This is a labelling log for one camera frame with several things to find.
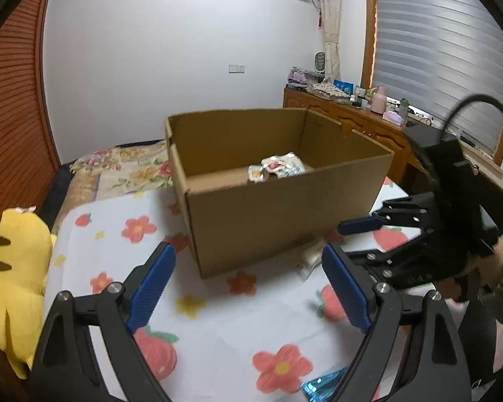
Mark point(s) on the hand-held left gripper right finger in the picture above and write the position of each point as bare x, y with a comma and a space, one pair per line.
346, 289

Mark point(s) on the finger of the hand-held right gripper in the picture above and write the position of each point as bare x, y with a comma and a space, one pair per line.
398, 266
360, 225

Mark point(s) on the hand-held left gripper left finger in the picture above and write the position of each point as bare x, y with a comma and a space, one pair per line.
153, 287

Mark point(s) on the clear silver blue-edged snack packet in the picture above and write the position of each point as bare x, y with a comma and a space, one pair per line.
311, 261

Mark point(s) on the white red-label snack packet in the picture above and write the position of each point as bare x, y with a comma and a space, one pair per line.
281, 164

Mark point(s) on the brown cardboard box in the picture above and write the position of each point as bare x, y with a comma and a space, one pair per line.
255, 226

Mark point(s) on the white flower-print bedsheet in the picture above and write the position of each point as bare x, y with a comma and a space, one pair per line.
218, 331

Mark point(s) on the blue foil snack packet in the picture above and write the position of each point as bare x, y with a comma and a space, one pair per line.
323, 385

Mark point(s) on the lilac tissue box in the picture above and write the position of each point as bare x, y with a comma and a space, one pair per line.
393, 118

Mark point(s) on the green-capped bottle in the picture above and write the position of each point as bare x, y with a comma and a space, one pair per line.
403, 109

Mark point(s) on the wooden desk with cabinets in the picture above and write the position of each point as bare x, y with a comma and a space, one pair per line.
352, 118

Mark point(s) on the floral quilt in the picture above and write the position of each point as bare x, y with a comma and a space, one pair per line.
121, 167

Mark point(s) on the pink bottle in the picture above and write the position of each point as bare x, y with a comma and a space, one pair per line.
379, 100

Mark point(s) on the folded floral cloth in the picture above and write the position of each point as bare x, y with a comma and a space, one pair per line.
327, 91

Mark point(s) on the blue box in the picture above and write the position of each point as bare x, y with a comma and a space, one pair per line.
343, 87

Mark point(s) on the yellow plush toy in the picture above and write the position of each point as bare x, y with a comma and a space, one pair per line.
12, 280

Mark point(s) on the dark bed cover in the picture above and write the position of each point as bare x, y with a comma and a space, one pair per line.
60, 176

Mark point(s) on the grey window blind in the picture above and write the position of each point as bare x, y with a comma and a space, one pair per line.
436, 50

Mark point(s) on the folded lilac cloth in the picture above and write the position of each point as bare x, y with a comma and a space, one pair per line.
304, 77

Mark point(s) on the small grey fan heater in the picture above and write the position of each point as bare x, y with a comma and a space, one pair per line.
320, 63

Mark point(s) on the beige curtain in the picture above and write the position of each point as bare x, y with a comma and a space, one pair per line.
332, 21

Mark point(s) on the red-brown slatted wardrobe door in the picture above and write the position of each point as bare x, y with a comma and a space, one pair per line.
12, 113

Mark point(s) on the white wall socket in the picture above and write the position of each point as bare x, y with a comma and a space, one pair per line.
237, 68

